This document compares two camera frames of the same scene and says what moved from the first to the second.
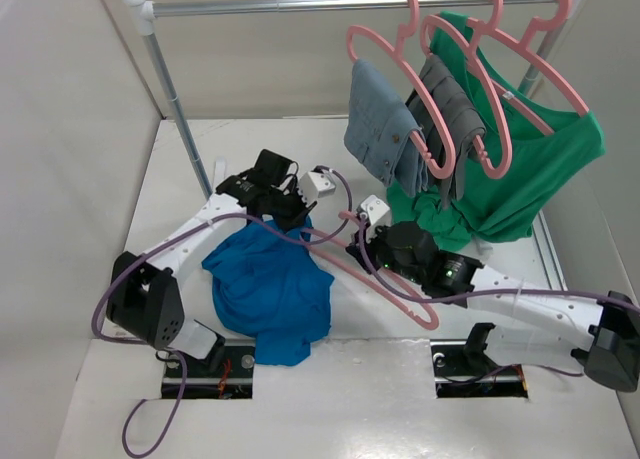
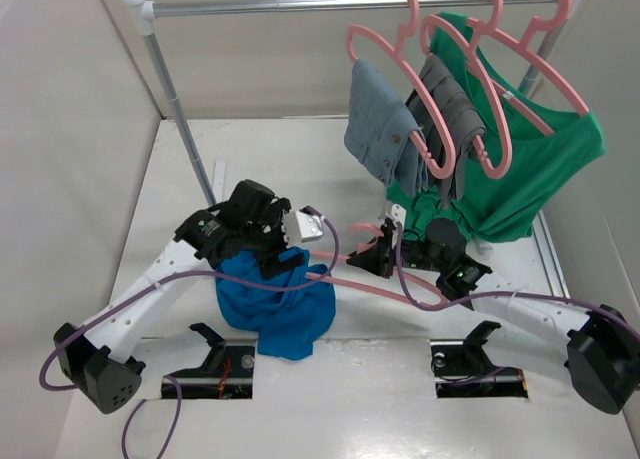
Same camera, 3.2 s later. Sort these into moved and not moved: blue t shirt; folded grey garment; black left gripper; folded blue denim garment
Moved: black left gripper
Not moved: folded blue denim garment; folded grey garment; blue t shirt
